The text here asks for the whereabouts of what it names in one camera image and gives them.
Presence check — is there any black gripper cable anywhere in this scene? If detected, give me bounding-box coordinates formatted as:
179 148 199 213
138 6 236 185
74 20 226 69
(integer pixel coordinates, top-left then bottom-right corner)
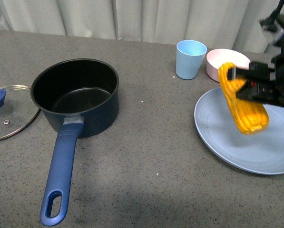
259 0 284 33

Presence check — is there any dark blue saucepan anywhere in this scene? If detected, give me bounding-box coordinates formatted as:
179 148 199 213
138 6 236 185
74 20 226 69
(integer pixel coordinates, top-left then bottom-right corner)
31 58 119 227

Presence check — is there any yellow corn cob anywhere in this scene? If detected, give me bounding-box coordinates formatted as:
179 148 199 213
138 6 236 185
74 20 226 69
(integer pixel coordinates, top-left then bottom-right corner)
217 62 269 135

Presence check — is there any white pleated curtain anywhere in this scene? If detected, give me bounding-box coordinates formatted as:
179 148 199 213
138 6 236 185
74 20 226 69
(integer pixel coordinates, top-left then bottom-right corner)
0 0 279 54

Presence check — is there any light blue plastic cup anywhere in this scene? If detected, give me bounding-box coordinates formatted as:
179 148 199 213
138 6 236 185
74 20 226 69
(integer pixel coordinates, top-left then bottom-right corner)
176 40 207 80

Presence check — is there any glass lid with blue knob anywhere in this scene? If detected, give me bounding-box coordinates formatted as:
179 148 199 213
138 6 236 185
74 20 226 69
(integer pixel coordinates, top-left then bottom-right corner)
0 85 39 141

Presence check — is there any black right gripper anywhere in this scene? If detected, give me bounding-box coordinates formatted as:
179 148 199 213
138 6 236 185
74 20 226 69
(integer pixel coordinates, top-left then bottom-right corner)
227 16 284 106

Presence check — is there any pink plastic bowl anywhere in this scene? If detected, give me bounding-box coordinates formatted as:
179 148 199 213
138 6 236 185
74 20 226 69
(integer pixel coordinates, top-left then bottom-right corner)
206 48 251 83

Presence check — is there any light blue plate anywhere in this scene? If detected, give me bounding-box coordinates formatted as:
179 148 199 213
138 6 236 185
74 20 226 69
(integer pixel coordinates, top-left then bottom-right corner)
194 88 284 175

